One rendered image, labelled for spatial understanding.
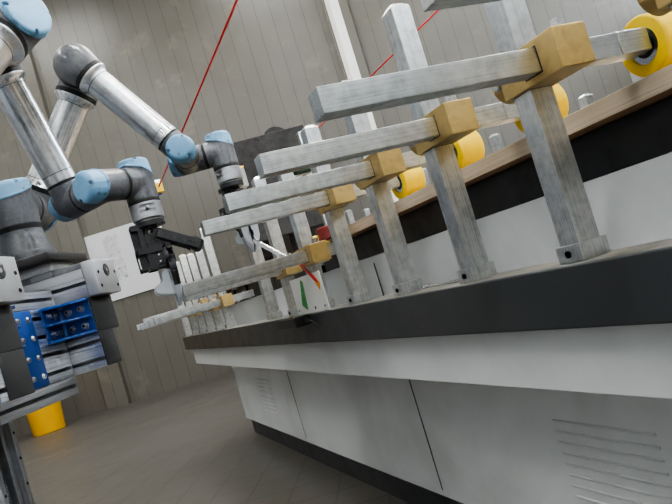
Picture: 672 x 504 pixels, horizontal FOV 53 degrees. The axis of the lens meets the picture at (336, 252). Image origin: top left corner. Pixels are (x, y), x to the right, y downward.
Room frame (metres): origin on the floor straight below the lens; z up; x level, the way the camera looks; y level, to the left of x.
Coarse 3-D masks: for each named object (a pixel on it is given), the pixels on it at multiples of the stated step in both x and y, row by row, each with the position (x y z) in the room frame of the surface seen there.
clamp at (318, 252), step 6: (324, 240) 1.70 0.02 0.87; (306, 246) 1.71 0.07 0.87; (312, 246) 1.69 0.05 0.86; (318, 246) 1.70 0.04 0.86; (324, 246) 1.70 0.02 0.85; (306, 252) 1.72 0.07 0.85; (312, 252) 1.69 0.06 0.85; (318, 252) 1.69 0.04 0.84; (324, 252) 1.70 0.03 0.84; (312, 258) 1.69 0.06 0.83; (318, 258) 1.69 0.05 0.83; (324, 258) 1.70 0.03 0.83; (330, 258) 1.70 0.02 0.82; (306, 264) 1.74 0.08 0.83; (312, 264) 1.72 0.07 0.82
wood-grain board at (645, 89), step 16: (640, 80) 0.87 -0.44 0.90; (656, 80) 0.85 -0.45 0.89; (608, 96) 0.93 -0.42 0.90; (624, 96) 0.90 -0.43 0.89; (640, 96) 0.88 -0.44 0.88; (656, 96) 0.87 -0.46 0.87; (576, 112) 0.99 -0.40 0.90; (592, 112) 0.96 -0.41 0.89; (608, 112) 0.94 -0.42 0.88; (624, 112) 0.94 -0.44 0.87; (576, 128) 1.00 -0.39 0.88; (592, 128) 1.02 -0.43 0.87; (512, 144) 1.14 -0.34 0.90; (480, 160) 1.23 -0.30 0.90; (496, 160) 1.19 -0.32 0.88; (512, 160) 1.15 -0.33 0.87; (464, 176) 1.29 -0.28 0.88; (480, 176) 1.26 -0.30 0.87; (416, 192) 1.47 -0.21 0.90; (432, 192) 1.41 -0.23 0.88; (400, 208) 1.56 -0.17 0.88; (416, 208) 1.60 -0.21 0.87; (352, 224) 1.83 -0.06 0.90; (368, 224) 1.74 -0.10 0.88
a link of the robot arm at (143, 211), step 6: (138, 204) 1.57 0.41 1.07; (144, 204) 1.57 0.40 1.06; (150, 204) 1.58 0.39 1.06; (156, 204) 1.59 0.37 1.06; (132, 210) 1.58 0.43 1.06; (138, 210) 1.57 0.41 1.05; (144, 210) 1.57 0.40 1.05; (150, 210) 1.57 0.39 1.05; (156, 210) 1.58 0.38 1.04; (162, 210) 1.60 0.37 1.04; (132, 216) 1.58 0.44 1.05; (138, 216) 1.57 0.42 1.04; (144, 216) 1.57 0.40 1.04; (150, 216) 1.57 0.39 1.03; (156, 216) 1.58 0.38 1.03; (162, 216) 1.61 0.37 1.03; (138, 222) 1.58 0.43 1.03
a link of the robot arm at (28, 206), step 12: (12, 180) 1.73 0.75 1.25; (24, 180) 1.76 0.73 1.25; (0, 192) 1.71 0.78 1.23; (12, 192) 1.72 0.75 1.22; (24, 192) 1.74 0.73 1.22; (0, 204) 1.71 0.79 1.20; (12, 204) 1.72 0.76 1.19; (24, 204) 1.74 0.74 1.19; (36, 204) 1.79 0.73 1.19; (0, 216) 1.71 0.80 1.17; (12, 216) 1.72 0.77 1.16; (24, 216) 1.73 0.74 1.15; (36, 216) 1.76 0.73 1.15; (0, 228) 1.72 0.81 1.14
